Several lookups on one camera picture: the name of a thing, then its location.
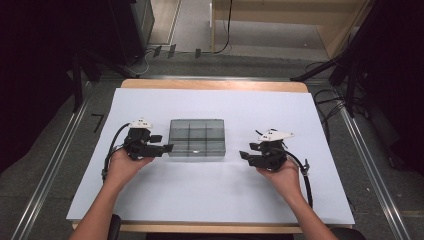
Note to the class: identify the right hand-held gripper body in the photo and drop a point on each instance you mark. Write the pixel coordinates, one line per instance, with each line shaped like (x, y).
(269, 156)

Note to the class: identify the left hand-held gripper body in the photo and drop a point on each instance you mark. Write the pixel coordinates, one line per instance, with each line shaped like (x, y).
(143, 148)

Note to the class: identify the clear plastic compartment box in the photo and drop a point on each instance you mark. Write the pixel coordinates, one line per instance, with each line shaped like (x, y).
(196, 138)

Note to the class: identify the person's right hand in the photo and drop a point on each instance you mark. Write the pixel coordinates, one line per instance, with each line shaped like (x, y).
(283, 178)

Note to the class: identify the person's left hand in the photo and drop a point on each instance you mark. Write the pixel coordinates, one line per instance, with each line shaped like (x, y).
(125, 168)

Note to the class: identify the white table sheet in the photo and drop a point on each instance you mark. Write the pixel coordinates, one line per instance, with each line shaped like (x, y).
(213, 190)

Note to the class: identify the wooden table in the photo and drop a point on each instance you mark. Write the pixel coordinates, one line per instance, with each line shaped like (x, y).
(213, 84)

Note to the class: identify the black chair armrest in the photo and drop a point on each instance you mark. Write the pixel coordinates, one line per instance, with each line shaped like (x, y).
(115, 228)
(348, 234)

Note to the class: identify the black metal stand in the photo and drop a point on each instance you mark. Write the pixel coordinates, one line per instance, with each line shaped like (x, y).
(77, 83)

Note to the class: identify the black cabinet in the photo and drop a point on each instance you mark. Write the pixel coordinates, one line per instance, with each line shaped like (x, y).
(130, 30)

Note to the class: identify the black tripod stand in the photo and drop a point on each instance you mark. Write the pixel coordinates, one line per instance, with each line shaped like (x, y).
(340, 63)

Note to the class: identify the light wooden shelf unit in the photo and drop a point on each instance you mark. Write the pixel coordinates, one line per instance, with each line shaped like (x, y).
(333, 31)

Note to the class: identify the metal floor rail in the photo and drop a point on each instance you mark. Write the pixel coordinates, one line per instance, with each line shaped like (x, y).
(50, 173)
(373, 173)

